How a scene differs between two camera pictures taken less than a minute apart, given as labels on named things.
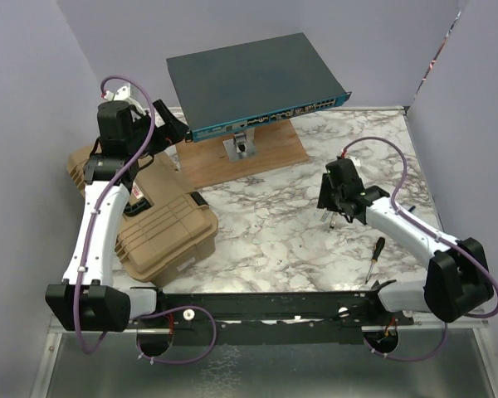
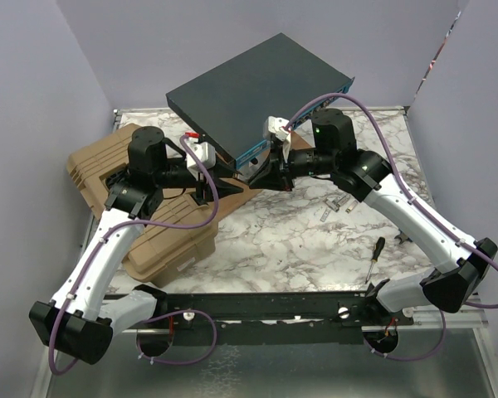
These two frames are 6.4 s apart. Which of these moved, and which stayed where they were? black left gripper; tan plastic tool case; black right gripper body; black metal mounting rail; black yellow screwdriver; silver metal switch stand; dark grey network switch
Moved: black right gripper body; black left gripper; silver metal switch stand; dark grey network switch
Stayed: black metal mounting rail; tan plastic tool case; black yellow screwdriver
